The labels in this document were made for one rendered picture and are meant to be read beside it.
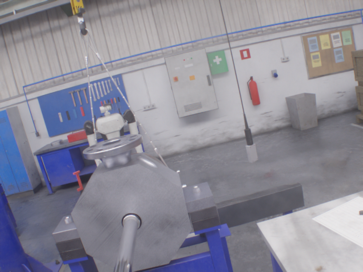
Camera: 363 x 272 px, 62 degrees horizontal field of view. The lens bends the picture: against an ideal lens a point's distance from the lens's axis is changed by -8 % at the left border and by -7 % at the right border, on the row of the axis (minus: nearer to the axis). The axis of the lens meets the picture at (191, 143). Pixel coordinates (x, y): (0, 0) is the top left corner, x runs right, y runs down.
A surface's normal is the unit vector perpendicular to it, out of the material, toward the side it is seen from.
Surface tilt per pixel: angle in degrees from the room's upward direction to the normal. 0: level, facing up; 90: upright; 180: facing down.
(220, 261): 90
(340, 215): 0
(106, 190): 90
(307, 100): 93
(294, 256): 0
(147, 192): 90
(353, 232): 0
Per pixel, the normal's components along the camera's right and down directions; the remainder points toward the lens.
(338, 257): -0.22, -0.95
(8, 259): 0.55, 0.07
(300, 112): 0.18, 0.25
